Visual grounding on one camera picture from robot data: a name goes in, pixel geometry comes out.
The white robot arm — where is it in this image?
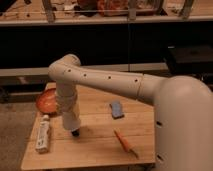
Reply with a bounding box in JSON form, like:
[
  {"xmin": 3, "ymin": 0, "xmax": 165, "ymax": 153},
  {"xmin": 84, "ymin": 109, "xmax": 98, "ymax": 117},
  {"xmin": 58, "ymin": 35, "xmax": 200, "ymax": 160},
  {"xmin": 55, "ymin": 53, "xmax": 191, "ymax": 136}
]
[{"xmin": 48, "ymin": 54, "xmax": 213, "ymax": 171}]

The black eraser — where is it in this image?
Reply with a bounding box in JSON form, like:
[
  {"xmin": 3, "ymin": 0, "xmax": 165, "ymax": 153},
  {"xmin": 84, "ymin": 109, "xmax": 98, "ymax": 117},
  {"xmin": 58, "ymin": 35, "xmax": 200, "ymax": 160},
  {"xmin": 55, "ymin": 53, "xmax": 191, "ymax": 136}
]
[{"xmin": 71, "ymin": 130, "xmax": 80, "ymax": 137}]

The blue sponge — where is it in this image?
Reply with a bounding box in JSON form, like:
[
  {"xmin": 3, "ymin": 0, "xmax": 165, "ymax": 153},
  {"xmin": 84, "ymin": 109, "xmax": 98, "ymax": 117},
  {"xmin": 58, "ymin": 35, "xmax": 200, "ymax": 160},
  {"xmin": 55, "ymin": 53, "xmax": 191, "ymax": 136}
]
[{"xmin": 110, "ymin": 101, "xmax": 124, "ymax": 119}]

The wooden table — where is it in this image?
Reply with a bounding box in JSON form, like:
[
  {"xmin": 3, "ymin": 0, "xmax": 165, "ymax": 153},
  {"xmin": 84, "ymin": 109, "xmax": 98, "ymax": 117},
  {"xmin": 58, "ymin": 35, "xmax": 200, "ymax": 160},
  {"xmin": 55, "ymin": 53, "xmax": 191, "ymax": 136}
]
[{"xmin": 21, "ymin": 86, "xmax": 155, "ymax": 171}]

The orange bowl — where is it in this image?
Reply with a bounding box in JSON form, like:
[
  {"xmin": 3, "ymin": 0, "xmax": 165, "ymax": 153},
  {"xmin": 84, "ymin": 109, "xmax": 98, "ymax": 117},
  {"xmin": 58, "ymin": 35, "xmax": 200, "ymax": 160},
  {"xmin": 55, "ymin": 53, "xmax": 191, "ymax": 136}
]
[{"xmin": 36, "ymin": 88, "xmax": 56, "ymax": 115}]

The dark box on right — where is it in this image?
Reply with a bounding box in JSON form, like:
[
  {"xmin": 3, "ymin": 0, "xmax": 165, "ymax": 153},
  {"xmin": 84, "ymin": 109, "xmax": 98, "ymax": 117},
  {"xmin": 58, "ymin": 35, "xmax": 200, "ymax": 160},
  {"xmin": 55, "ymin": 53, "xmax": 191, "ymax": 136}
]
[{"xmin": 165, "ymin": 45, "xmax": 213, "ymax": 75}]

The white tube with label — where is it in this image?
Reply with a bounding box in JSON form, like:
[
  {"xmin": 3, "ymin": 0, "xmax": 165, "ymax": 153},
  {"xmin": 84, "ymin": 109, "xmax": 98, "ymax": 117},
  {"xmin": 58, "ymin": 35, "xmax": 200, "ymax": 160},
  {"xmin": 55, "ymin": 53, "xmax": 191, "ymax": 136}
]
[{"xmin": 35, "ymin": 115, "xmax": 50, "ymax": 154}]

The orange handled screwdriver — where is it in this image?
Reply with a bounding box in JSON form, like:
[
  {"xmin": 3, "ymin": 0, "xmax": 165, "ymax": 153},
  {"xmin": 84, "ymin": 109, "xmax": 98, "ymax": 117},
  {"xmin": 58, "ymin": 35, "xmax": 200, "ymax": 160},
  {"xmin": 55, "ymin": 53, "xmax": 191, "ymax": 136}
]
[{"xmin": 114, "ymin": 130, "xmax": 139, "ymax": 158}]

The wooden shelf rail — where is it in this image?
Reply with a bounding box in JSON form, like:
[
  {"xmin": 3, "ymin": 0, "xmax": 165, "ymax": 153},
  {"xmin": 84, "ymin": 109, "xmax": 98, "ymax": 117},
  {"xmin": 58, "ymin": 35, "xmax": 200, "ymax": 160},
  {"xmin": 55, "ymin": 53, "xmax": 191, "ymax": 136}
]
[{"xmin": 0, "ymin": 0, "xmax": 213, "ymax": 28}]

